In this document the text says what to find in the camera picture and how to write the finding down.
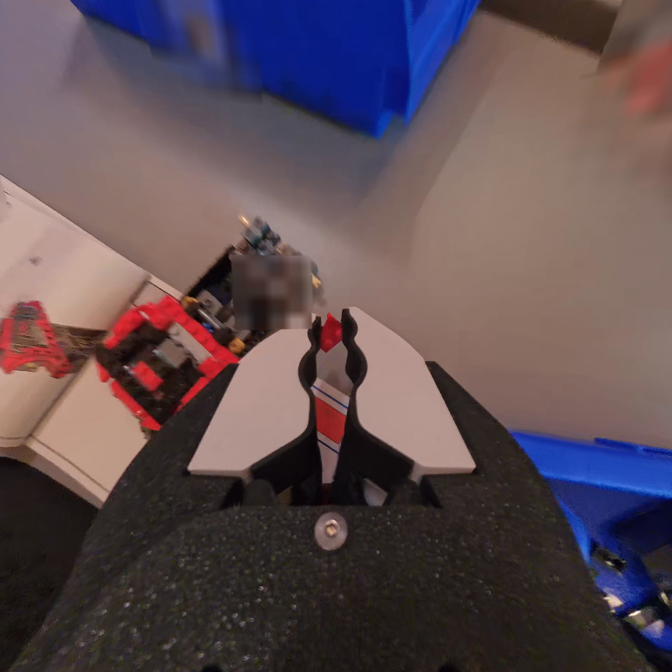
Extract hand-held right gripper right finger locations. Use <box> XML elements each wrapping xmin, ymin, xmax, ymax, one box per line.
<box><xmin>335</xmin><ymin>306</ymin><xmax>477</xmax><ymax>498</ymax></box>

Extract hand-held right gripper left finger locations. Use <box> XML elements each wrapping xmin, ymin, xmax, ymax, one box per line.
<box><xmin>186</xmin><ymin>315</ymin><xmax>323</xmax><ymax>498</ymax></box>

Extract red lego wedge plate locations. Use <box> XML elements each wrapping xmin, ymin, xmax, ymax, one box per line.
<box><xmin>320</xmin><ymin>313</ymin><xmax>345</xmax><ymax>354</ymax></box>

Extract red and black lego car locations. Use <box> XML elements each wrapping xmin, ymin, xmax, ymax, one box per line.
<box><xmin>94</xmin><ymin>212</ymin><xmax>327</xmax><ymax>434</ymax></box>

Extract lego instruction booklet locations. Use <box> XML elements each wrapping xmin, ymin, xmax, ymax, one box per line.
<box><xmin>0</xmin><ymin>173</ymin><xmax>350</xmax><ymax>507</ymax></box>

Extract blue plastic storage bin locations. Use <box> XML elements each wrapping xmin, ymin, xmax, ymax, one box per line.
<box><xmin>71</xmin><ymin>0</ymin><xmax>481</xmax><ymax>138</ymax></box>
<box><xmin>510</xmin><ymin>429</ymin><xmax>672</xmax><ymax>654</ymax></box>

